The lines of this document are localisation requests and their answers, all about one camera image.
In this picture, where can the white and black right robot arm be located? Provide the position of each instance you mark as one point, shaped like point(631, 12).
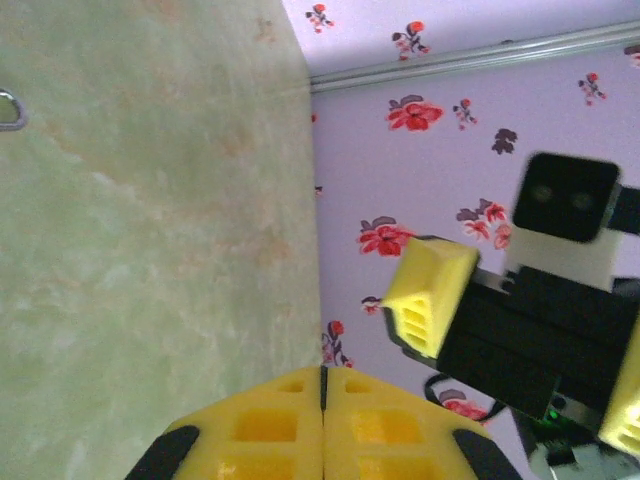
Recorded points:
point(575, 455)

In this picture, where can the red padlock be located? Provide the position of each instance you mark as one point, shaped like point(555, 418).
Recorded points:
point(22, 116)

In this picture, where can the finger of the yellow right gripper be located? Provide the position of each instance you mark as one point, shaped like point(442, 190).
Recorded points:
point(625, 415)
point(430, 290)

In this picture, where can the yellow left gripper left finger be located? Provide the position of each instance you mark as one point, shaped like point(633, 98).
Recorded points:
point(260, 430)

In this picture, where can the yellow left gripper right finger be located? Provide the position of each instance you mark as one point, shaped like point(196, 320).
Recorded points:
point(390, 435)

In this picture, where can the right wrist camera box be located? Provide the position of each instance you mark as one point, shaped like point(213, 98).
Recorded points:
point(565, 200)

